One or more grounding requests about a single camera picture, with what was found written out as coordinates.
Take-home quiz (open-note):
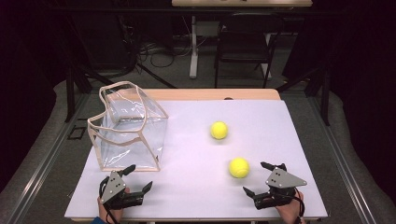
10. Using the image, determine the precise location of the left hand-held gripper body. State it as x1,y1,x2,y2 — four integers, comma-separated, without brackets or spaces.
98,170,145,210

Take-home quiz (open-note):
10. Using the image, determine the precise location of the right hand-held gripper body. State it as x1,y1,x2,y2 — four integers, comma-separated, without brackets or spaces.
253,167,308,210

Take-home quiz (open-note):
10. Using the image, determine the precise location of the yellow tennis ball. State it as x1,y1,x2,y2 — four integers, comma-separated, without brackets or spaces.
210,120,229,140
229,157,250,179

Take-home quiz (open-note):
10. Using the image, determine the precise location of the transparent bag with beige trim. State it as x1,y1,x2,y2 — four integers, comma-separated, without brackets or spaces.
87,80,170,173

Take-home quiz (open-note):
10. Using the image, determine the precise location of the person's left hand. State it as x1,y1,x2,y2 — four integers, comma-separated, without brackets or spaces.
96,186,132,223

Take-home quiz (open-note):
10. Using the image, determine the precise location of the person's right hand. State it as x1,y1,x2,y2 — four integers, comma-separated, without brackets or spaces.
275,190,306,224

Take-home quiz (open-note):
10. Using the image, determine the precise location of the wooden table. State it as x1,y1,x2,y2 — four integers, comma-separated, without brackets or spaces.
70,88,325,224

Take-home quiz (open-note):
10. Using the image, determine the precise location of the black metal stand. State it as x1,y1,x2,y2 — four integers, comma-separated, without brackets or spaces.
276,62,332,127
64,18,94,123

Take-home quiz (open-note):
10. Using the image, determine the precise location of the black chair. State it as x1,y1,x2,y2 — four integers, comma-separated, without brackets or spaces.
214,12,286,89

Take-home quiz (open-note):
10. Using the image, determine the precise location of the wooden desk with white legs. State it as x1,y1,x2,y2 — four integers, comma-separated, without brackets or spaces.
171,0,313,80

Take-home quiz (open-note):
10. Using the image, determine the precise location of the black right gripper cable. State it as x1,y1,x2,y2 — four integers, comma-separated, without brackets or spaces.
292,186,306,224

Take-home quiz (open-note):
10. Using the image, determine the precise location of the metal floor rail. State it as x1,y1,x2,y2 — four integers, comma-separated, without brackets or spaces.
6,92,92,224
306,92,378,224

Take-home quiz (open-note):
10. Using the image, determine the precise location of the bundle of floor cables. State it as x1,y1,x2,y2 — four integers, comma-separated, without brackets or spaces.
136,34,194,69

